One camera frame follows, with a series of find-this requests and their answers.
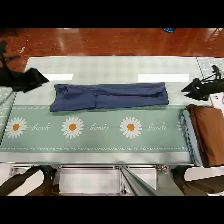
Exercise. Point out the pale blue garment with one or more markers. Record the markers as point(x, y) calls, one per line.
point(193, 140)

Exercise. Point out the silver frame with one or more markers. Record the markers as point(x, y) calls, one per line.
point(140, 183)

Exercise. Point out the brown garment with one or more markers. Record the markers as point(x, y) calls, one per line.
point(211, 133)

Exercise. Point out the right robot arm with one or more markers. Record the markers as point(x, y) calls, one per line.
point(213, 87)

